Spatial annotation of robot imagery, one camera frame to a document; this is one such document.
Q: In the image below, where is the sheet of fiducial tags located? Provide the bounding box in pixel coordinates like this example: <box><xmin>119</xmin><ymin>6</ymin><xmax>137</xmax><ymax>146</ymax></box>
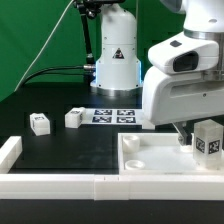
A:
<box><xmin>82</xmin><ymin>108</ymin><xmax>143</xmax><ymax>125</ymax></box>

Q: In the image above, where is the white cable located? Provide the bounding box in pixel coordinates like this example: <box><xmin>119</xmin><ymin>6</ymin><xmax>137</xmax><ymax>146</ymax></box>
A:
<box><xmin>13</xmin><ymin>0</ymin><xmax>75</xmax><ymax>93</ymax></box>

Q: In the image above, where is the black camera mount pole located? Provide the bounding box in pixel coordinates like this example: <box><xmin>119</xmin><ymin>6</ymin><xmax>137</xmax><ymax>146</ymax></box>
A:
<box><xmin>73</xmin><ymin>0</ymin><xmax>101</xmax><ymax>64</ymax></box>

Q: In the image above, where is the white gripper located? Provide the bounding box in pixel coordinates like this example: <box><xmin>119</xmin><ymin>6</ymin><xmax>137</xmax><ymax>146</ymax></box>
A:
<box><xmin>142</xmin><ymin>33</ymin><xmax>224</xmax><ymax>145</ymax></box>

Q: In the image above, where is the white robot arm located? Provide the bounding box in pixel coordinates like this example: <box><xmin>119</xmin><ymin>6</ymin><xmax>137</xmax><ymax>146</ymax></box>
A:
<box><xmin>91</xmin><ymin>0</ymin><xmax>224</xmax><ymax>133</ymax></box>

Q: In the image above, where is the white U-shaped obstacle fence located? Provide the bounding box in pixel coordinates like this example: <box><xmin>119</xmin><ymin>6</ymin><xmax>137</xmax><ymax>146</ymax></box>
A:
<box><xmin>0</xmin><ymin>136</ymin><xmax>224</xmax><ymax>200</ymax></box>

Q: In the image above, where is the white square tabletop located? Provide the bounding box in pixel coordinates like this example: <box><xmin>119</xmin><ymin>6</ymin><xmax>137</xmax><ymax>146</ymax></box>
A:
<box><xmin>118</xmin><ymin>133</ymin><xmax>224</xmax><ymax>175</ymax></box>

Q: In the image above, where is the black cable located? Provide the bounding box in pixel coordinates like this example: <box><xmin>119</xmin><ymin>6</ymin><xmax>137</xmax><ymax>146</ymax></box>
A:
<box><xmin>20</xmin><ymin>64</ymin><xmax>97</xmax><ymax>88</ymax></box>

